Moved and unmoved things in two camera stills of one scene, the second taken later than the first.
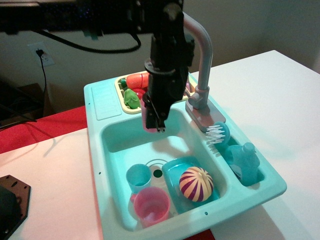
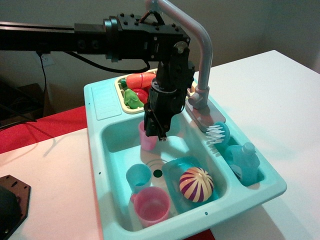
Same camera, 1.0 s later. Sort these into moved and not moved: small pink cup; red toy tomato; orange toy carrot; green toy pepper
Moved: small pink cup
Not moved: green toy pepper; orange toy carrot; red toy tomato
